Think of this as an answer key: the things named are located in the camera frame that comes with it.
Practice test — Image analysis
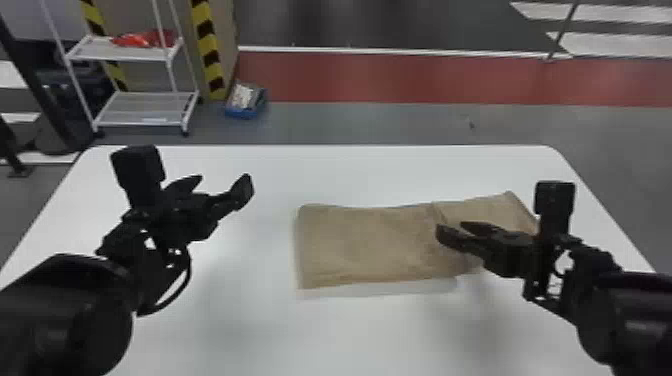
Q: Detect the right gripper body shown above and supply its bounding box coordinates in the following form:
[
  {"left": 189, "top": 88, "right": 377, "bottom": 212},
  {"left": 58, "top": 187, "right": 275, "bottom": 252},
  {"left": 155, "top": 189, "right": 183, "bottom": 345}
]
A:
[{"left": 479, "top": 230, "right": 538, "bottom": 280}]

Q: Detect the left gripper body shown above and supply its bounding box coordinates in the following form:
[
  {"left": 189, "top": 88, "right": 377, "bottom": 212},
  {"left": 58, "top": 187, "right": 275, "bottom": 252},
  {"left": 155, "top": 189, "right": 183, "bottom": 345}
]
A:
[{"left": 148, "top": 190, "right": 220, "bottom": 249}]

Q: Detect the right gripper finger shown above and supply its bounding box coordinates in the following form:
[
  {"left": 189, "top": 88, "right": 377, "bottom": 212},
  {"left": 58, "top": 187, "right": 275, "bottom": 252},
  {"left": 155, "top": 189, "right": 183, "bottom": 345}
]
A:
[
  {"left": 435, "top": 223, "right": 488, "bottom": 260},
  {"left": 459, "top": 220, "right": 506, "bottom": 238}
]

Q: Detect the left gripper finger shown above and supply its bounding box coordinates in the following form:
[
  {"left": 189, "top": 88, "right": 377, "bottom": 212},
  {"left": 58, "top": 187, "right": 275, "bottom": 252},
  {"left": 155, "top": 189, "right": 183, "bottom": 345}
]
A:
[
  {"left": 209, "top": 172, "right": 256, "bottom": 221},
  {"left": 164, "top": 174, "right": 204, "bottom": 198}
]

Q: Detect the white shelf trolley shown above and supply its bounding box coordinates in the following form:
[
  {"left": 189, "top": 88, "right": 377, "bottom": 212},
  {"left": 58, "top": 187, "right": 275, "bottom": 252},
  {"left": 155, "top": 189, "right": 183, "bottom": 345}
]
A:
[{"left": 38, "top": 0, "right": 201, "bottom": 138}]

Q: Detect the beige towel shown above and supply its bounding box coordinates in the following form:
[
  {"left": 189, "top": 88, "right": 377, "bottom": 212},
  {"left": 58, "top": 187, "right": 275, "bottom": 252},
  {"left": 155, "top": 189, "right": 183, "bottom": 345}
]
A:
[{"left": 294, "top": 190, "right": 540, "bottom": 292}]

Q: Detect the blue box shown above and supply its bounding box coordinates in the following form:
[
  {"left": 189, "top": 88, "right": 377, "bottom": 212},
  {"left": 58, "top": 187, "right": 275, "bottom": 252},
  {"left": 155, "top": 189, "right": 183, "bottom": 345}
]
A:
[{"left": 225, "top": 80, "right": 268, "bottom": 120}]

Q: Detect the red snack packet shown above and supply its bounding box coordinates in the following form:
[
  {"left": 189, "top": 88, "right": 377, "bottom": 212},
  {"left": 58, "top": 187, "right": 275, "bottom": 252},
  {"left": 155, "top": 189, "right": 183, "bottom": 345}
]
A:
[{"left": 109, "top": 28, "right": 178, "bottom": 50}]

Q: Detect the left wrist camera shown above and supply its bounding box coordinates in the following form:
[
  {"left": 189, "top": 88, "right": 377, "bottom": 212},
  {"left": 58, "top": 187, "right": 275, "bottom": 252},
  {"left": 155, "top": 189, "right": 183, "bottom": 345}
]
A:
[{"left": 109, "top": 144, "right": 167, "bottom": 210}]

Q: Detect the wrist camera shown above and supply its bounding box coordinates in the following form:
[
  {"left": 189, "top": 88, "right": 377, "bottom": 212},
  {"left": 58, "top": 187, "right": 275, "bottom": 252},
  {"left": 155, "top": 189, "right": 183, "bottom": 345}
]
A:
[
  {"left": 522, "top": 180, "right": 577, "bottom": 302},
  {"left": 109, "top": 144, "right": 167, "bottom": 210}
]

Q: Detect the black cable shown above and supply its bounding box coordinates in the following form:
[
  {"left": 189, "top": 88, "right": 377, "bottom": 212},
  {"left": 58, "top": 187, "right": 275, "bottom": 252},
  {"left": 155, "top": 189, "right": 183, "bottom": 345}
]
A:
[{"left": 137, "top": 245, "right": 193, "bottom": 318}]

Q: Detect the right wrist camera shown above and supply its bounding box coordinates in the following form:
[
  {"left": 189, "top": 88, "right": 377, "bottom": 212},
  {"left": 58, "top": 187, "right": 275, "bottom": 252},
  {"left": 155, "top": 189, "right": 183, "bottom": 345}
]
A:
[{"left": 522, "top": 180, "right": 577, "bottom": 302}]

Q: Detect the yellow black striped post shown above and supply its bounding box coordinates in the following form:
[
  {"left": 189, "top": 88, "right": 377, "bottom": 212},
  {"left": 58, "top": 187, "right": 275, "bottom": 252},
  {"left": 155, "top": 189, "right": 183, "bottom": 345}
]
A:
[
  {"left": 189, "top": 0, "right": 228, "bottom": 102},
  {"left": 78, "top": 0, "right": 130, "bottom": 94}
]

